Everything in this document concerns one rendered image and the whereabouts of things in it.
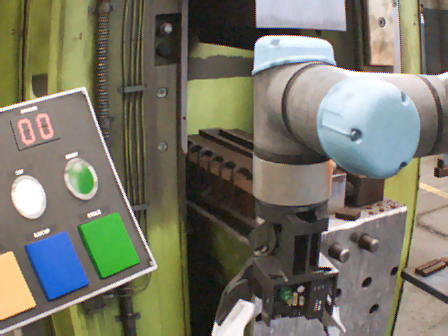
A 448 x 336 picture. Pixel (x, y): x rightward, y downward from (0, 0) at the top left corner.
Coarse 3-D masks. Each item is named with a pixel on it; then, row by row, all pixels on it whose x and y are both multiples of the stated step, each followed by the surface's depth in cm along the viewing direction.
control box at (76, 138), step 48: (48, 96) 82; (0, 144) 73; (48, 144) 79; (96, 144) 85; (0, 192) 70; (48, 192) 76; (96, 192) 83; (0, 240) 68; (144, 240) 86; (96, 288) 77
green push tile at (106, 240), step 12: (108, 216) 82; (84, 228) 78; (96, 228) 80; (108, 228) 81; (120, 228) 83; (84, 240) 78; (96, 240) 79; (108, 240) 80; (120, 240) 82; (96, 252) 78; (108, 252) 80; (120, 252) 81; (132, 252) 83; (96, 264) 78; (108, 264) 79; (120, 264) 80; (132, 264) 82
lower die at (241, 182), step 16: (208, 144) 139; (224, 144) 138; (192, 160) 131; (240, 160) 127; (192, 176) 131; (224, 176) 120; (240, 176) 120; (336, 176) 117; (224, 192) 119; (240, 192) 114; (336, 192) 118; (240, 208) 115; (336, 208) 119
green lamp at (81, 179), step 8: (72, 168) 80; (80, 168) 81; (88, 168) 83; (72, 176) 80; (80, 176) 81; (88, 176) 82; (72, 184) 80; (80, 184) 81; (88, 184) 82; (80, 192) 80; (88, 192) 81
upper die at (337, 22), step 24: (192, 0) 121; (216, 0) 112; (240, 0) 104; (264, 0) 100; (288, 0) 103; (312, 0) 105; (336, 0) 107; (240, 24) 105; (264, 24) 102; (288, 24) 104; (312, 24) 106; (336, 24) 109
